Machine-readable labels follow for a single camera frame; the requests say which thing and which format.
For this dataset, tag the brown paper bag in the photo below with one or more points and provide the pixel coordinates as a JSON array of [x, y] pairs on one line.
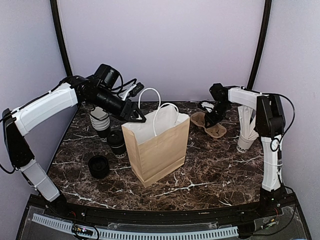
[[158, 146]]

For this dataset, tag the wrapped paper straws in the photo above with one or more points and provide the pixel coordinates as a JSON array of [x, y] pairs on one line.
[[247, 124]]

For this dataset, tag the left black frame post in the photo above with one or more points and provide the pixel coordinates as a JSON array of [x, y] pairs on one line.
[[60, 37]]

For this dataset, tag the white cup holding straws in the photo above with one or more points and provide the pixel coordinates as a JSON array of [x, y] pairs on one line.
[[243, 144]]

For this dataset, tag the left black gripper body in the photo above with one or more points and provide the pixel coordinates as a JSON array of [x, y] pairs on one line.
[[128, 103]]

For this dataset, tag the stack of paper cups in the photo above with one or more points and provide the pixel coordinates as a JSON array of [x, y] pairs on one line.
[[100, 121]]

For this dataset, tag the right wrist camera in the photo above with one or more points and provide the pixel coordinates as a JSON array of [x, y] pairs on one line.
[[206, 106]]

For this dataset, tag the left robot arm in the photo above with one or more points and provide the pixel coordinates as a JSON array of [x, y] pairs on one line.
[[97, 89]]

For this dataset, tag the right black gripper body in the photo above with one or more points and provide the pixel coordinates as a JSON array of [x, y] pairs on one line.
[[216, 117]]

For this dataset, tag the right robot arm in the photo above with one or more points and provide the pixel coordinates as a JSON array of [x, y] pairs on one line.
[[269, 123]]

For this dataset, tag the stack of black lids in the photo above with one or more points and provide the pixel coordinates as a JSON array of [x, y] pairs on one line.
[[99, 166]]

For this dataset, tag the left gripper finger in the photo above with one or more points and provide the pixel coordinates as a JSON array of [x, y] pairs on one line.
[[137, 113], [137, 120]]

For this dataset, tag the black cup lid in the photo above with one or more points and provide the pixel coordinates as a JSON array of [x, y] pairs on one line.
[[115, 138]]

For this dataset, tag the grey cable duct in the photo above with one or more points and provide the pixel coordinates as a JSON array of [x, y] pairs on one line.
[[121, 231]]

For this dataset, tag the black paper coffee cup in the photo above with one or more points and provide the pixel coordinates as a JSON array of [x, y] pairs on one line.
[[119, 150]]

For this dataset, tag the black frame post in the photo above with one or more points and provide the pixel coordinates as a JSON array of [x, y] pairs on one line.
[[60, 37], [260, 44]]

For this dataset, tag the right black frame post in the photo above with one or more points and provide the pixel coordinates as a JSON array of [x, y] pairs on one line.
[[260, 44]]

